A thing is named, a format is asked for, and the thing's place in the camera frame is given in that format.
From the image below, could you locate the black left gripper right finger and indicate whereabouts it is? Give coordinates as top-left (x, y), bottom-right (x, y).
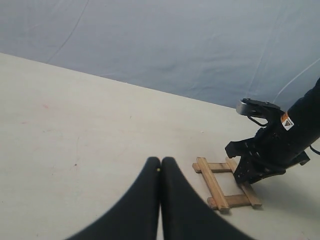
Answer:
top-left (161, 157), bottom-right (252, 240)

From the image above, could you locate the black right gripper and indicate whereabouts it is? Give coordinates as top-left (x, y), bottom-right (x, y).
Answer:
top-left (225, 114), bottom-right (320, 184)

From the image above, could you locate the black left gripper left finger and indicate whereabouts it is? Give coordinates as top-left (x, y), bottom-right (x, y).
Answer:
top-left (68, 156), bottom-right (161, 240)

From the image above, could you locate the wooden stick top horizontal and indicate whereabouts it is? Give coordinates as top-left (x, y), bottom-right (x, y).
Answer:
top-left (192, 163), bottom-right (233, 173)

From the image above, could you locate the blue backdrop cloth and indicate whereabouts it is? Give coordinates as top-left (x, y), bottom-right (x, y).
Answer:
top-left (0, 0), bottom-right (320, 109)

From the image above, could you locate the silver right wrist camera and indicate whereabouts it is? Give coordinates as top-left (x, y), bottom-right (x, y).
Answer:
top-left (236, 98), bottom-right (284, 128)

